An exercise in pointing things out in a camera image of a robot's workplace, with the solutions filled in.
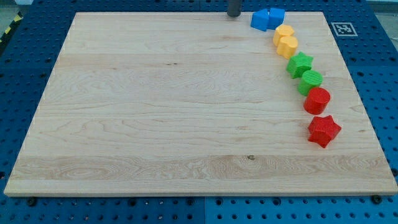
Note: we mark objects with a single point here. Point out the blue cube block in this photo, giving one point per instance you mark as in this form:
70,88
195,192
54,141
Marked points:
260,19

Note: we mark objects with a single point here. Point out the yellow hexagon block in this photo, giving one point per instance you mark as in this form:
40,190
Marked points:
282,31

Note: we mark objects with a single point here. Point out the light wooden board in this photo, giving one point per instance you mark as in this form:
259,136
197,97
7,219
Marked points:
193,104

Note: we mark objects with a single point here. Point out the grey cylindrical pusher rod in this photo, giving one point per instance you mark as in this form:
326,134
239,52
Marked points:
234,8

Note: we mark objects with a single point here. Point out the green star block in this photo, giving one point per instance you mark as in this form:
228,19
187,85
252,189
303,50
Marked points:
298,64

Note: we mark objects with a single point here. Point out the yellow heart block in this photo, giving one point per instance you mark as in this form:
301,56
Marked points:
287,46

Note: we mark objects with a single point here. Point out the green cylinder block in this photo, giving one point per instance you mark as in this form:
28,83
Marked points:
310,79

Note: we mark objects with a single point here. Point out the red cylinder block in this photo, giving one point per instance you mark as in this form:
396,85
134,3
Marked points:
317,100

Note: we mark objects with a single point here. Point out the blue crescent block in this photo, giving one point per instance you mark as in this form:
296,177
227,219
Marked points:
276,18

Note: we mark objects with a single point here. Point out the red star block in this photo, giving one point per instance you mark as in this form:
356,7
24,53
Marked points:
322,130

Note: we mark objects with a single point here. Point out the white fiducial marker tag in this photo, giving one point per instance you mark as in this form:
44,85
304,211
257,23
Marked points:
344,29

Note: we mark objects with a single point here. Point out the black bolt left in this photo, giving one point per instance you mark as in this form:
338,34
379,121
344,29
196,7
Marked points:
31,201

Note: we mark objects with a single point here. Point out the black bolt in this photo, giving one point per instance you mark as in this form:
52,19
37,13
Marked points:
31,201
376,199

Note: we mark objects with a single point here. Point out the black bolt right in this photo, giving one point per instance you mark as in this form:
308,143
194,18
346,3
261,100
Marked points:
376,199

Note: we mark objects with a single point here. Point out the yellow black hazard tape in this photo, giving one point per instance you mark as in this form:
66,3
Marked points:
10,30

